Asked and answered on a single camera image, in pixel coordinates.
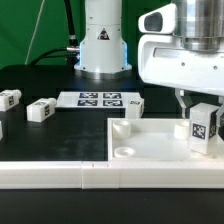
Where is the thin white cable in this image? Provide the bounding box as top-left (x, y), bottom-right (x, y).
top-left (23, 0), bottom-right (46, 66)

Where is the white front fence rail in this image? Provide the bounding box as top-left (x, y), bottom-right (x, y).
top-left (0, 161), bottom-right (224, 189)

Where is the black side cable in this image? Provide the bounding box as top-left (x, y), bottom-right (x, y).
top-left (28, 47), bottom-right (80, 66)

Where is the white square table top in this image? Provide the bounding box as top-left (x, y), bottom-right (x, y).
top-left (107, 118), bottom-right (224, 162)

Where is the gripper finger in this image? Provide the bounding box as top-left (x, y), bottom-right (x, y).
top-left (216, 96), bottom-right (224, 127)

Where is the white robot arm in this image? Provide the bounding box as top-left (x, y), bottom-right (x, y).
top-left (75, 0), bottom-right (224, 127)

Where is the white marker plate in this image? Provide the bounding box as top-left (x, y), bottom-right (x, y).
top-left (56, 91), bottom-right (140, 108)

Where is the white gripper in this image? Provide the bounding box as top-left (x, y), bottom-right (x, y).
top-left (138, 2), bottom-right (224, 118)

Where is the black thick cable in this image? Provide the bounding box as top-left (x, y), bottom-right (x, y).
top-left (63, 0), bottom-right (78, 66)

